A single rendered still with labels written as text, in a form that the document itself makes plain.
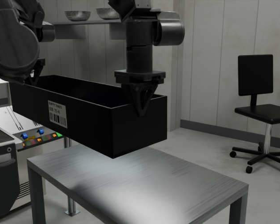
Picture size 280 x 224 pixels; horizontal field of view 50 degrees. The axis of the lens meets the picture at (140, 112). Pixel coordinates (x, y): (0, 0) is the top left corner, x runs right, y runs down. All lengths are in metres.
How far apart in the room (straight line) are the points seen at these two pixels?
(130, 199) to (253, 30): 3.12
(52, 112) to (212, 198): 0.52
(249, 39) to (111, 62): 2.24
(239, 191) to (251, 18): 2.97
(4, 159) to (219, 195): 0.61
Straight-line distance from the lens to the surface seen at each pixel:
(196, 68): 4.09
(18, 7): 1.08
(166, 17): 0.68
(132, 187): 0.98
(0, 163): 0.70
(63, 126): 0.81
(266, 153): 3.31
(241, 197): 1.05
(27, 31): 0.54
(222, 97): 3.98
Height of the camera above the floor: 1.27
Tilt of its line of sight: 14 degrees down
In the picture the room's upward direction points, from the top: straight up
